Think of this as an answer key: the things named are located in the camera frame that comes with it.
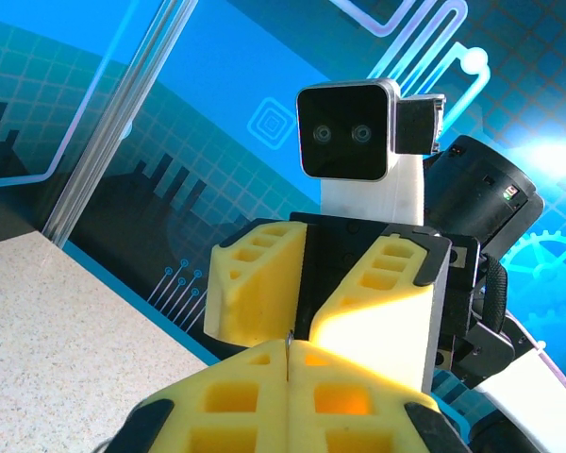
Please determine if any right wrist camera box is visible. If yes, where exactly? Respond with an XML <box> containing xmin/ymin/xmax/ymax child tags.
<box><xmin>295</xmin><ymin>78</ymin><xmax>448</xmax><ymax>183</ymax></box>

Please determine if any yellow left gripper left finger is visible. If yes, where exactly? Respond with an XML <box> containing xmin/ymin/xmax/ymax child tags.
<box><xmin>115</xmin><ymin>338</ymin><xmax>290</xmax><ymax>453</ymax></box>

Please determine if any aluminium frame post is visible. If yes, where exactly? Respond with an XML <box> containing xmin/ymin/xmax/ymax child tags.
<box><xmin>42</xmin><ymin>0</ymin><xmax>200</xmax><ymax>249</ymax></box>

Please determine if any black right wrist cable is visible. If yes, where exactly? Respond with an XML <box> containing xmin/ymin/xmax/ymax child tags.
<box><xmin>480</xmin><ymin>254</ymin><xmax>509</xmax><ymax>334</ymax></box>

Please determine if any white right camera bracket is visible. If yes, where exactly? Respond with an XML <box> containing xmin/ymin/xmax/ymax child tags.
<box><xmin>320</xmin><ymin>153</ymin><xmax>425</xmax><ymax>227</ymax></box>

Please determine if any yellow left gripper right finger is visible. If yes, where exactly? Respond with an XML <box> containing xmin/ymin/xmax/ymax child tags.
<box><xmin>287</xmin><ymin>339</ymin><xmax>472</xmax><ymax>453</ymax></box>

